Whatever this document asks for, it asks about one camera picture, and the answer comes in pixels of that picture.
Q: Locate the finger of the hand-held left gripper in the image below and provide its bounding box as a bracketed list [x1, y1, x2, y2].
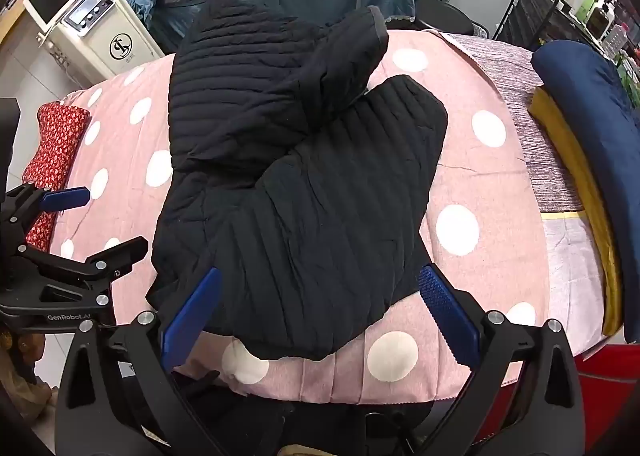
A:
[15, 235, 150, 298]
[0, 183, 92, 239]

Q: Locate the red patterned pillow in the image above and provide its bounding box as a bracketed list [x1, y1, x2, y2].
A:
[22, 102, 92, 252]

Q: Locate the red carpet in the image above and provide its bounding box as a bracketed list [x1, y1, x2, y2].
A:
[480, 341, 640, 456]

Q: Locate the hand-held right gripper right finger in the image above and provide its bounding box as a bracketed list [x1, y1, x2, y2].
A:
[417, 263, 586, 456]

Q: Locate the mustard yellow folded cloth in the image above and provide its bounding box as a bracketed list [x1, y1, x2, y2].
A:
[529, 86, 626, 337]

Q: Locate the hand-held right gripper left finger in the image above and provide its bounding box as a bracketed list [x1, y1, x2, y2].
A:
[54, 266, 236, 456]

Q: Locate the black metal rack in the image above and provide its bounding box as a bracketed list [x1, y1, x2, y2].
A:
[492, 0, 601, 54]

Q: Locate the black stool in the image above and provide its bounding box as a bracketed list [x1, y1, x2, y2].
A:
[415, 0, 488, 37]

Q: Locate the navy blue folded cloth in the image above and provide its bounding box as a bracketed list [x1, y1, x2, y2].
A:
[531, 40, 640, 344]

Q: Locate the pink polka-dot blanket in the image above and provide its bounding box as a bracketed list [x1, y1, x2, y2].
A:
[47, 29, 551, 404]

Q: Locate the purple-grey striped blanket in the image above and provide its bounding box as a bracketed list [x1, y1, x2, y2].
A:
[437, 31, 608, 357]

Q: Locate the black quilted jacket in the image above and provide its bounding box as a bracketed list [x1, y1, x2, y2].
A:
[146, 0, 449, 362]

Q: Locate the white machine with screen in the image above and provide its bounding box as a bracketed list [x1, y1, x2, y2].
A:
[22, 0, 166, 84]

